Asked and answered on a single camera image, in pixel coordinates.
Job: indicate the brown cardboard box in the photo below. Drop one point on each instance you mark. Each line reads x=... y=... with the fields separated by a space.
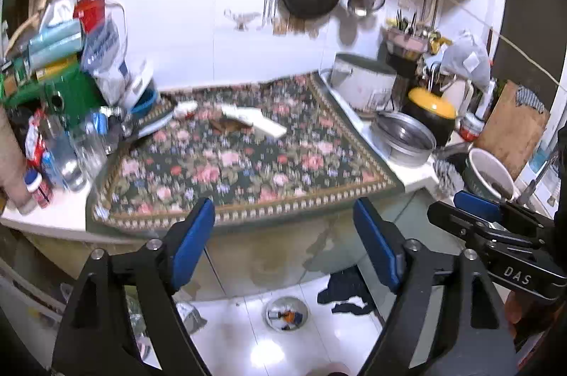
x=224 y=124

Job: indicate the blue bowl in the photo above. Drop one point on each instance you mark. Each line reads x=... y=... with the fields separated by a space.
x=145 y=103

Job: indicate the lower cabinet doors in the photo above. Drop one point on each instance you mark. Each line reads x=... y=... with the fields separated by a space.
x=253 y=261

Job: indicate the teal tissue boxes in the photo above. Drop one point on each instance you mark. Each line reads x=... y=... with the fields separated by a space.
x=55 y=43

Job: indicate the crumpled bag on floor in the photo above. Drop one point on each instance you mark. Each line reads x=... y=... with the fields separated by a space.
x=191 y=317

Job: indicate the grey plastic bag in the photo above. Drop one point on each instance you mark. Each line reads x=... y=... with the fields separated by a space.
x=467 y=58

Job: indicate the white rice cooker pot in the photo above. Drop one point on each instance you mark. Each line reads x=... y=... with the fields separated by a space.
x=366 y=84

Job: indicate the dark cloth on floor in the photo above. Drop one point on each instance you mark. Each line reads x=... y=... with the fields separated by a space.
x=348 y=292

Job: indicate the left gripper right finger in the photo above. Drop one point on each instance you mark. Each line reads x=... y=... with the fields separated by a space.
x=471 y=335

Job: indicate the white kettle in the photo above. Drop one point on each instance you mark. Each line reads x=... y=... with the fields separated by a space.
x=456 y=90

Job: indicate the steel trash bowl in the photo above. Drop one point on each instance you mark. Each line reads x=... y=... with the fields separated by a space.
x=286 y=314

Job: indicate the red carton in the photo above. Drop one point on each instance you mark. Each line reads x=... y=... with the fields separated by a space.
x=90 y=13

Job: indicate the black yellow-lidded pot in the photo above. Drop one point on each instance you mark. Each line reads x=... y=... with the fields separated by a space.
x=434 y=112

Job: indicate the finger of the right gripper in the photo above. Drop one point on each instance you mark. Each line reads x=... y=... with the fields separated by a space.
x=478 y=206

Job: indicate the white bowl in sink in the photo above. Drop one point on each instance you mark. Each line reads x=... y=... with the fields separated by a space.
x=485 y=176

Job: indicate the green box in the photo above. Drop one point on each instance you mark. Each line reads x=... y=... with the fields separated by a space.
x=71 y=92

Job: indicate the small white pill bottle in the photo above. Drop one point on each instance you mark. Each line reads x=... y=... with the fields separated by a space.
x=32 y=180

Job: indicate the stacked steel basins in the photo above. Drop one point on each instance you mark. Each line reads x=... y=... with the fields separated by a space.
x=402 y=139

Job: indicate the wooden cutting board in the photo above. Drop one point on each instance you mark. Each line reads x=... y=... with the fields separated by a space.
x=512 y=131

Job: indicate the white tissue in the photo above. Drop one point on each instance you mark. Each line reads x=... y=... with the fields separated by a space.
x=185 y=109

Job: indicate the clear glass jar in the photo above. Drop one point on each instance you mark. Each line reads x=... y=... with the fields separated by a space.
x=89 y=147

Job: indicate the floral tapestry mat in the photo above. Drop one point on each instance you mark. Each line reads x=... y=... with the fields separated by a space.
x=322 y=163

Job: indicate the white blue plastic bag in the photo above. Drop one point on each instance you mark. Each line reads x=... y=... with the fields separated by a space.
x=104 y=54

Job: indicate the utensil holder cup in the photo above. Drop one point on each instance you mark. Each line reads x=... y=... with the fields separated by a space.
x=404 y=51

